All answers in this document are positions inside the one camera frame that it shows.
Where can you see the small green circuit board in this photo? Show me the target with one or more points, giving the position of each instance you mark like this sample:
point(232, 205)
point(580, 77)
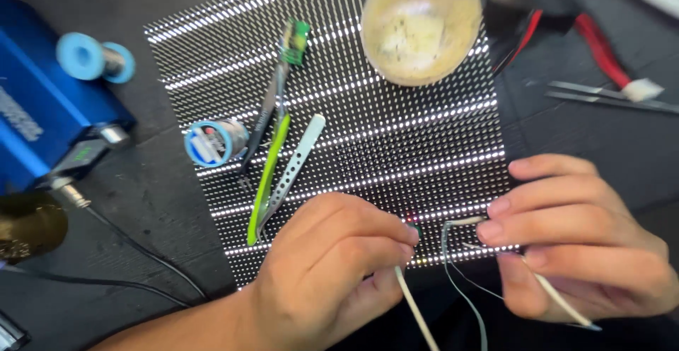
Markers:
point(295, 41)

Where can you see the person's left hand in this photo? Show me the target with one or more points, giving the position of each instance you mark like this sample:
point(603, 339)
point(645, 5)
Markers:
point(313, 266)

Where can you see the green tweezers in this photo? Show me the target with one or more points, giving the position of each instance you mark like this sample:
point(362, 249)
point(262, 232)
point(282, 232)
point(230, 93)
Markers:
point(269, 176)

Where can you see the silver metal tweezers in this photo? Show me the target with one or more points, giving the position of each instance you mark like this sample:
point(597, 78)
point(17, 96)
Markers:
point(610, 97)

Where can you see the glowing LED matrix panel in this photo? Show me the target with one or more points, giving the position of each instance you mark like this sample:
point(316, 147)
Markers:
point(382, 139)

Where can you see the black tweezers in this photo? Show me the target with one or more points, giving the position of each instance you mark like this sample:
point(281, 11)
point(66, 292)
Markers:
point(266, 117)

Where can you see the blue soldering station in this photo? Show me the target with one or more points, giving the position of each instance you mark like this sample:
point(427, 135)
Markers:
point(47, 102)

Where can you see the small green component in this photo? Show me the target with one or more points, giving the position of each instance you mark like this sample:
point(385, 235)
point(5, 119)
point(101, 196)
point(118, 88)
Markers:
point(415, 231)

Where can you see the labelled blue solder spool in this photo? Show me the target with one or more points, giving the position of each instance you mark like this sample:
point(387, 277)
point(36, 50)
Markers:
point(212, 141)

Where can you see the grey metal object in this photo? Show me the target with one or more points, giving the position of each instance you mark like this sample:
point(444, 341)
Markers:
point(9, 334)

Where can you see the black and red tool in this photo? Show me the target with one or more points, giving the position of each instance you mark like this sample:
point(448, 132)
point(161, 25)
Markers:
point(522, 14)

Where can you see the white perforated tweezers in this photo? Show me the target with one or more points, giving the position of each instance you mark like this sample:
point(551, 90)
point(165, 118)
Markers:
point(294, 168)

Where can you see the person's right hand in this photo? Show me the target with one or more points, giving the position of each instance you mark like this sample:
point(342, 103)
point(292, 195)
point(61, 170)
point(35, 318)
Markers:
point(594, 245)

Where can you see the light blue solder spool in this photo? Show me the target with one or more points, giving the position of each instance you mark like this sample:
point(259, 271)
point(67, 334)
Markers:
point(87, 57)

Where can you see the brass tip cleaner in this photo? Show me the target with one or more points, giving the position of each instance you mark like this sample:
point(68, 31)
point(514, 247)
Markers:
point(29, 226)

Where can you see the beige round bowl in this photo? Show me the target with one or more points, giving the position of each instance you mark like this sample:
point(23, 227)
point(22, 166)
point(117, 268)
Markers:
point(422, 27)

